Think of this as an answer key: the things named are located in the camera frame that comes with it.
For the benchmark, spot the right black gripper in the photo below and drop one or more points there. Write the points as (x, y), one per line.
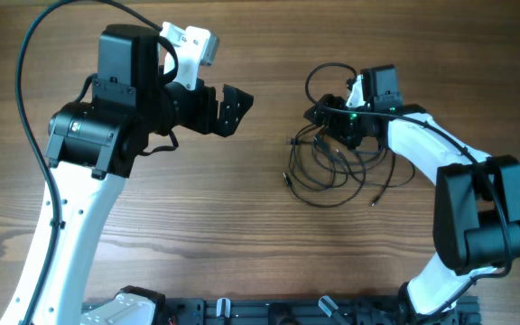
(331, 119)

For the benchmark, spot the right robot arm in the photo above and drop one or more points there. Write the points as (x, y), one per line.
(476, 218)

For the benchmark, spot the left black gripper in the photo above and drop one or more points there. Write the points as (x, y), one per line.
(204, 122)

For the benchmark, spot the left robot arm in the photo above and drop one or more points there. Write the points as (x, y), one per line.
(146, 84)

